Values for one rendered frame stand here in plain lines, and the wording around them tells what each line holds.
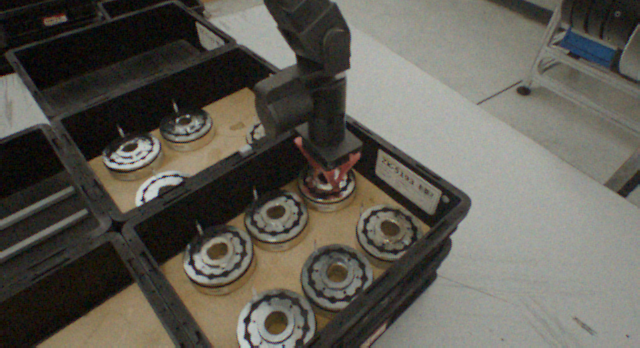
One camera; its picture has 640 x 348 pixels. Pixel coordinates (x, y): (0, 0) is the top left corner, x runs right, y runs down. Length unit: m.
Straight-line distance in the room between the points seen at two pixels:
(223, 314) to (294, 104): 0.31
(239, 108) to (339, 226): 0.38
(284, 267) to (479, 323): 0.35
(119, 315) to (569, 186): 0.92
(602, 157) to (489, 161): 1.40
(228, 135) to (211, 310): 0.37
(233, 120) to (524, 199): 0.65
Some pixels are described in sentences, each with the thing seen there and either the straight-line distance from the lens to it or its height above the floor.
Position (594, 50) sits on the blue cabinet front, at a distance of 2.39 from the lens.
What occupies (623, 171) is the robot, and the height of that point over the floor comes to 0.66.
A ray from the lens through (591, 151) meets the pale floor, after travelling 2.38.
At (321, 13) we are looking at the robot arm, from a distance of 0.48.
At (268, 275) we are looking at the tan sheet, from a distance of 0.61.
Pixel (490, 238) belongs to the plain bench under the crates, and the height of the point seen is 0.70.
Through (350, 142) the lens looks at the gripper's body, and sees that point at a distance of 0.59.
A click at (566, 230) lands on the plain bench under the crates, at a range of 0.94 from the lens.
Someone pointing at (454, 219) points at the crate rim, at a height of 0.93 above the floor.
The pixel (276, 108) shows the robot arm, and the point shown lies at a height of 1.06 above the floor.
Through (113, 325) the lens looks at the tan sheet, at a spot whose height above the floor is 0.83.
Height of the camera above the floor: 1.36
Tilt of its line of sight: 47 degrees down
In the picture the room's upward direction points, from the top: straight up
